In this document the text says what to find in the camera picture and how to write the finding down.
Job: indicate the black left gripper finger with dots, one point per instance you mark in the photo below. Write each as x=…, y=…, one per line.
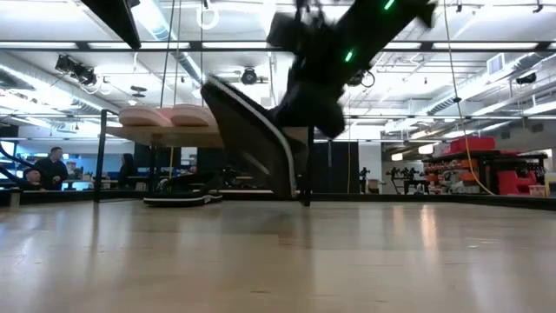
x=117, y=19

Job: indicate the round black ceiling camera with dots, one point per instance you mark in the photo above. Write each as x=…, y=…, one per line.
x=249, y=76

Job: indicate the black flip-flop white stripe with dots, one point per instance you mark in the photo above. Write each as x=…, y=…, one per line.
x=243, y=143
x=174, y=199

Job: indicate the pink foam slide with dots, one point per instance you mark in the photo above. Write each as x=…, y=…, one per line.
x=193, y=116
x=143, y=116

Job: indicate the dark storage rack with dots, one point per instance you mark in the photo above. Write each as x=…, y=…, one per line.
x=486, y=161

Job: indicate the person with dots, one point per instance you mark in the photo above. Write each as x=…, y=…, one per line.
x=128, y=169
x=53, y=167
x=32, y=179

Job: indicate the small black ceiling camera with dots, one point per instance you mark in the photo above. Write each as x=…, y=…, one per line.
x=526, y=78

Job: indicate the red storage bin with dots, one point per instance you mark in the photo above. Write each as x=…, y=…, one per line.
x=472, y=144

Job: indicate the red boxes stack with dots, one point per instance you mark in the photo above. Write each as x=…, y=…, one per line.
x=517, y=181

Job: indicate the black overhead frame beam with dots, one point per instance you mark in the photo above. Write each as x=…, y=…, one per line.
x=217, y=44

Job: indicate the small black robot arms row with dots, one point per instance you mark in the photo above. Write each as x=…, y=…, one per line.
x=401, y=173

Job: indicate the wooden shelf black frame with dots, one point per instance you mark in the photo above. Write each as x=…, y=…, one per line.
x=174, y=136

